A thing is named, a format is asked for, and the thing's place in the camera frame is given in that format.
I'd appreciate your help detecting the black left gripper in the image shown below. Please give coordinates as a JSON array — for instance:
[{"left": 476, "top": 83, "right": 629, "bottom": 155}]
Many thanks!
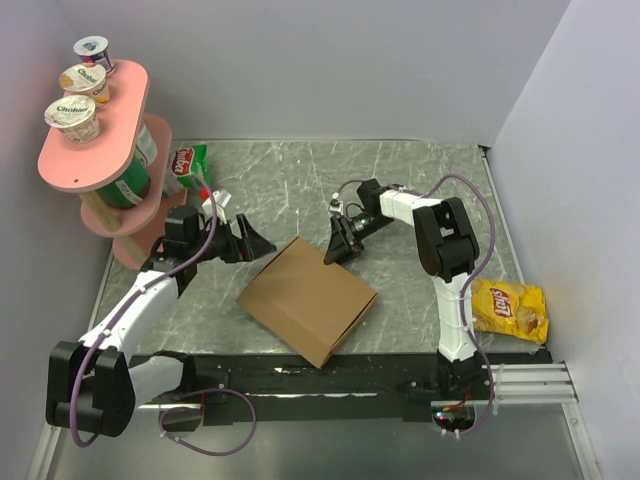
[{"left": 189, "top": 213, "right": 275, "bottom": 263}]

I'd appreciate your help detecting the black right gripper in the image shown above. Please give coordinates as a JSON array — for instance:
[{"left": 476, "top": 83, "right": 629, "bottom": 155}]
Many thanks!
[{"left": 324, "top": 214, "right": 394, "bottom": 269}]

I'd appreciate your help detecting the brown cardboard paper box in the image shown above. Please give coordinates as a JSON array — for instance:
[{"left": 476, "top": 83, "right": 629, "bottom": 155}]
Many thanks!
[{"left": 237, "top": 237, "right": 377, "bottom": 368}]

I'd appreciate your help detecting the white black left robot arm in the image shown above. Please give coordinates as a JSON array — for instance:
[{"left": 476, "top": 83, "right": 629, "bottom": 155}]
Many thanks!
[{"left": 45, "top": 206, "right": 277, "bottom": 437}]

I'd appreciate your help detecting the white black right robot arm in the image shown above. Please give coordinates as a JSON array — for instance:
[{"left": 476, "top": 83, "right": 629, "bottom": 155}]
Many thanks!
[{"left": 324, "top": 179, "right": 481, "bottom": 399}]

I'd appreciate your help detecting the green red snack bag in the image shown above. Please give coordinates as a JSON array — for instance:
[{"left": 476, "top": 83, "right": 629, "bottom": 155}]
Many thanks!
[{"left": 163, "top": 144, "right": 211, "bottom": 197}]

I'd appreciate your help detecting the green cylindrical can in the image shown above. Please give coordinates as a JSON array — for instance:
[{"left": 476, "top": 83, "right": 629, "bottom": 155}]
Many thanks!
[{"left": 97, "top": 159, "right": 151, "bottom": 210}]

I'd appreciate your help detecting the white green label container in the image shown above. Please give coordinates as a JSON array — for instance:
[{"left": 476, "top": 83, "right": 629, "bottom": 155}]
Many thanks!
[{"left": 133, "top": 123, "right": 157, "bottom": 167}]

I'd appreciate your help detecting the pink tiered wooden shelf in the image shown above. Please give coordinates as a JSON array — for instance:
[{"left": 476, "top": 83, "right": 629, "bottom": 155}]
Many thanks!
[{"left": 37, "top": 58, "right": 189, "bottom": 270}]

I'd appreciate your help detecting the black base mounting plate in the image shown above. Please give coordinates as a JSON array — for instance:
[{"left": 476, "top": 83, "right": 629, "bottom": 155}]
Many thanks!
[{"left": 137, "top": 352, "right": 501, "bottom": 426}]

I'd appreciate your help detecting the yellow Lays chips bag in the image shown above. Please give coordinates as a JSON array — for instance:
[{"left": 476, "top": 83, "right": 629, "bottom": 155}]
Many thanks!
[{"left": 471, "top": 279, "right": 549, "bottom": 344}]

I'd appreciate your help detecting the small electronics board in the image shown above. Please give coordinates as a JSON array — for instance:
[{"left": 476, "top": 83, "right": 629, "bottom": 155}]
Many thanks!
[{"left": 432, "top": 406, "right": 476, "bottom": 433}]

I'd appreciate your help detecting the white Chobani yogurt cup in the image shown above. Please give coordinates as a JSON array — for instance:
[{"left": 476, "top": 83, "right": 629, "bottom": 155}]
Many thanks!
[{"left": 44, "top": 95, "right": 100, "bottom": 144}]

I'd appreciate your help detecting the orange Chobani yogurt cup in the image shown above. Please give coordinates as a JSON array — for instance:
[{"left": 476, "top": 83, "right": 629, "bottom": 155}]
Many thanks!
[{"left": 58, "top": 63, "right": 111, "bottom": 106}]

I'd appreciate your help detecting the blue white yogurt cup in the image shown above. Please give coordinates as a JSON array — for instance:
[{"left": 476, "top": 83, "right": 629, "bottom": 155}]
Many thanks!
[{"left": 73, "top": 35, "right": 115, "bottom": 75}]

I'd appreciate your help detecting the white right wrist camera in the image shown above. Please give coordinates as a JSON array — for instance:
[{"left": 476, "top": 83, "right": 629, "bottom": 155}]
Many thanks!
[{"left": 328, "top": 192, "right": 345, "bottom": 216}]

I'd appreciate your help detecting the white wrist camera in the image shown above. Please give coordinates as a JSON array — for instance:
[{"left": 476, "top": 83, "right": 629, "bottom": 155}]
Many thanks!
[
  {"left": 328, "top": 192, "right": 345, "bottom": 216},
  {"left": 199, "top": 188, "right": 232, "bottom": 223}
]

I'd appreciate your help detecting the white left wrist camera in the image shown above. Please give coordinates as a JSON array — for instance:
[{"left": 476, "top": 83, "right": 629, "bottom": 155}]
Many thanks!
[{"left": 199, "top": 188, "right": 232, "bottom": 223}]

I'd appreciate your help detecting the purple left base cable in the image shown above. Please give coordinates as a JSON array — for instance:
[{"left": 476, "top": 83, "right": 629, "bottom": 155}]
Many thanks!
[{"left": 158, "top": 389, "right": 258, "bottom": 455}]

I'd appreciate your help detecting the aluminium frame rail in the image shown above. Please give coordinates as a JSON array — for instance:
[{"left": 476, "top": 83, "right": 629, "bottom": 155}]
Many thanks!
[{"left": 492, "top": 363, "right": 578, "bottom": 405}]

